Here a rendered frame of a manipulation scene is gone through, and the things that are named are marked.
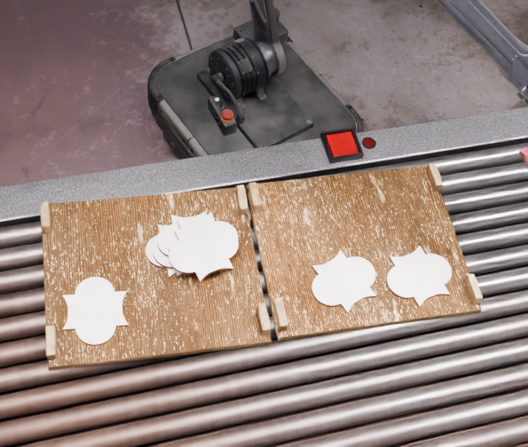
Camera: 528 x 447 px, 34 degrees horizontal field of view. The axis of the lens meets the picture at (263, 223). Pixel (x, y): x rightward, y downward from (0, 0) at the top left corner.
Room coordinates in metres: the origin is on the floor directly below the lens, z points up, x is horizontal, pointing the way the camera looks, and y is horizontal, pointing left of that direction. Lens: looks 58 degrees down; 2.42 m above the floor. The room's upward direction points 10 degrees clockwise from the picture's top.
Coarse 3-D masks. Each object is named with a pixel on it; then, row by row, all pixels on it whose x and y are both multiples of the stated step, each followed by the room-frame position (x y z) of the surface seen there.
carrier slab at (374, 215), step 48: (288, 192) 1.01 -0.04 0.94; (336, 192) 1.03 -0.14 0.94; (384, 192) 1.05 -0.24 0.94; (432, 192) 1.07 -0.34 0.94; (288, 240) 0.89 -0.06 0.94; (336, 240) 0.91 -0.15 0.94; (384, 240) 0.93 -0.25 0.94; (432, 240) 0.95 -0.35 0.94; (288, 288) 0.79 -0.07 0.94; (384, 288) 0.82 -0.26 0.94; (288, 336) 0.69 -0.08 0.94
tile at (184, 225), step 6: (210, 216) 0.89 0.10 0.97; (180, 222) 0.87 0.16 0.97; (186, 222) 0.87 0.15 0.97; (192, 222) 0.88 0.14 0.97; (198, 222) 0.88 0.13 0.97; (204, 222) 0.88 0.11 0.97; (210, 222) 0.88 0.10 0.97; (216, 222) 0.89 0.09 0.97; (222, 222) 0.89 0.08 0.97; (180, 228) 0.86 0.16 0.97; (186, 228) 0.86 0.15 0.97; (192, 228) 0.86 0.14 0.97; (228, 228) 0.88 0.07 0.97; (174, 234) 0.84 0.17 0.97; (234, 234) 0.86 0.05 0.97; (174, 240) 0.83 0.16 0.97; (168, 246) 0.81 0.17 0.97
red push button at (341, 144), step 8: (328, 136) 1.18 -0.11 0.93; (336, 136) 1.18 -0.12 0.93; (344, 136) 1.19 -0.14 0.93; (328, 144) 1.16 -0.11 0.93; (336, 144) 1.16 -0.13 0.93; (344, 144) 1.16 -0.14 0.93; (352, 144) 1.17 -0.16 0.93; (336, 152) 1.14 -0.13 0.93; (344, 152) 1.14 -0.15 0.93; (352, 152) 1.15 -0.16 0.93
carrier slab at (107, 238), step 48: (192, 192) 0.96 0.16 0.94; (48, 240) 0.80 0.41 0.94; (96, 240) 0.81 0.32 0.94; (144, 240) 0.83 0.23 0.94; (240, 240) 0.87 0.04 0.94; (48, 288) 0.70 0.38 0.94; (144, 288) 0.73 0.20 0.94; (192, 288) 0.75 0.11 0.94; (240, 288) 0.77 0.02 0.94; (144, 336) 0.63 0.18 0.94; (192, 336) 0.65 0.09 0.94; (240, 336) 0.67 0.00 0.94
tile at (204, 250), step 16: (208, 224) 0.87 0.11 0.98; (192, 240) 0.83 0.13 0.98; (208, 240) 0.84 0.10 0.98; (224, 240) 0.84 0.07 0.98; (176, 256) 0.79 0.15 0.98; (192, 256) 0.79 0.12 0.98; (208, 256) 0.80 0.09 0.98; (224, 256) 0.81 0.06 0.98; (192, 272) 0.76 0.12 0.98; (208, 272) 0.77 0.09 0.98
